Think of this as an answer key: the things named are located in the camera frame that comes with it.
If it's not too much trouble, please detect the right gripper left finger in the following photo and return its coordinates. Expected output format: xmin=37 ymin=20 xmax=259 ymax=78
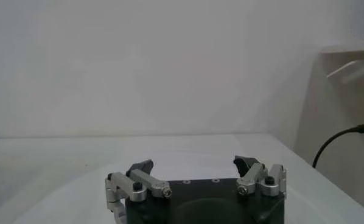
xmin=104 ymin=159 xmax=173 ymax=224

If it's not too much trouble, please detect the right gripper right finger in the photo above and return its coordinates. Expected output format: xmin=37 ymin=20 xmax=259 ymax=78
xmin=233 ymin=155 xmax=288 ymax=198

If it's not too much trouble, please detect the white round plate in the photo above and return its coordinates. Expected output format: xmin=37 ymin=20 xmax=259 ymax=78
xmin=13 ymin=149 xmax=364 ymax=224

